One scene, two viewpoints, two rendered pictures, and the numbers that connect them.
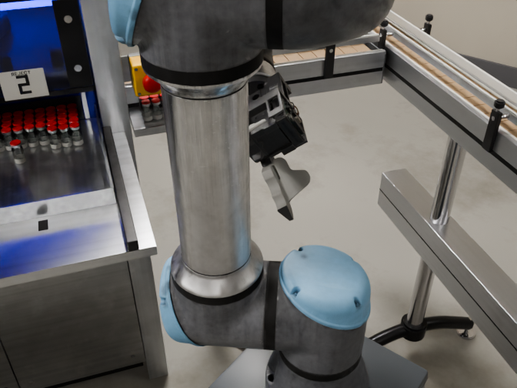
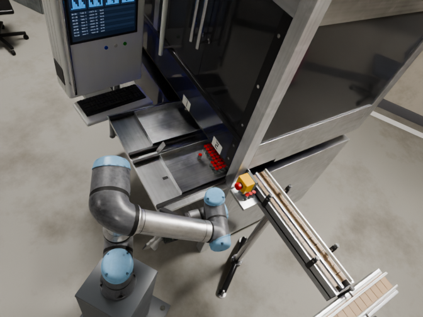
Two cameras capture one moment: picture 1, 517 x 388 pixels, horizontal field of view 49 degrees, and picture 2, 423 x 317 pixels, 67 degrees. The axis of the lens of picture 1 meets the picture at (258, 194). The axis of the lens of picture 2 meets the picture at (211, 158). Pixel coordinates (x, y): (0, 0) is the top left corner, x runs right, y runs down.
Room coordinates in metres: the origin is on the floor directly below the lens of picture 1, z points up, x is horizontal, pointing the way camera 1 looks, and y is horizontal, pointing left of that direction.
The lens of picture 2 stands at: (0.51, -0.54, 2.25)
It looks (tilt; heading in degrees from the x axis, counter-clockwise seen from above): 50 degrees down; 63
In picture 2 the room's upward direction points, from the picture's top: 19 degrees clockwise
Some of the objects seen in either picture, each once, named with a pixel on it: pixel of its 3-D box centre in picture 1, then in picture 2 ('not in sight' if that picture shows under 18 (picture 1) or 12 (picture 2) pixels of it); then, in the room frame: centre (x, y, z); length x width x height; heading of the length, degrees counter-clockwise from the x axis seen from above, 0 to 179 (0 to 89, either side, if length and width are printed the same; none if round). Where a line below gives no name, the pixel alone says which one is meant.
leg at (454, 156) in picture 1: (432, 244); not in sight; (1.20, -0.49, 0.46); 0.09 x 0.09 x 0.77; 18
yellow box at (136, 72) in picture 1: (148, 73); (246, 182); (1.15, 0.24, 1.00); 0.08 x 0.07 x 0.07; 18
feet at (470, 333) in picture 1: (411, 336); not in sight; (1.20, -0.49, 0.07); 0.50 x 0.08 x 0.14; 108
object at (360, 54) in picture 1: (254, 63); (296, 226); (1.37, 0.01, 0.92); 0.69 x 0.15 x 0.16; 108
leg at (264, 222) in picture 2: not in sight; (251, 239); (1.33, 0.15, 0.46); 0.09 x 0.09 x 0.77; 18
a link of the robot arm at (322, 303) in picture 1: (318, 306); (117, 266); (0.52, -0.08, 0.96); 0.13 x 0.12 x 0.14; 85
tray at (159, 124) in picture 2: not in sight; (170, 121); (0.85, 0.76, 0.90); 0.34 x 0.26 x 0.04; 18
